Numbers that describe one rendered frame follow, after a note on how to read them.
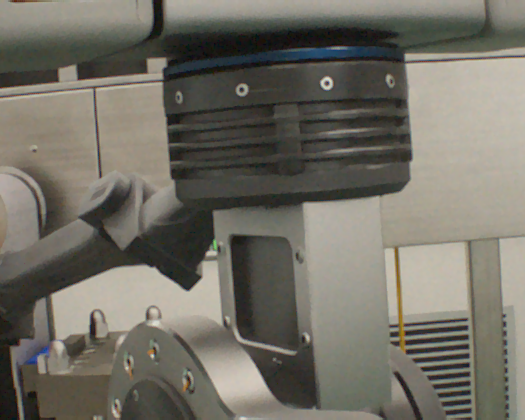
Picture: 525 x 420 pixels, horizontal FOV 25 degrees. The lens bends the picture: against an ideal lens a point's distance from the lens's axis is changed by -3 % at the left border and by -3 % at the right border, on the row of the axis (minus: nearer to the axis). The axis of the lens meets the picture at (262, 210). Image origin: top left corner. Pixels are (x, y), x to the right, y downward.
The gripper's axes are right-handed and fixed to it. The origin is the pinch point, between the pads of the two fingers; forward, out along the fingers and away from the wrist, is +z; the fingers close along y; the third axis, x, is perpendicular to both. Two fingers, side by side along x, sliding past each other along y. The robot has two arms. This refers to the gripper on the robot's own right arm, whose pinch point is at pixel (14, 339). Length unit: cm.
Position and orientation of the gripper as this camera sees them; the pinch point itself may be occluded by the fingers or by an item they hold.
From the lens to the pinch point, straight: 171.1
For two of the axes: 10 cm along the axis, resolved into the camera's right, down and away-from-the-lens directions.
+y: 10.0, -0.7, -0.4
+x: -0.5, -9.0, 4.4
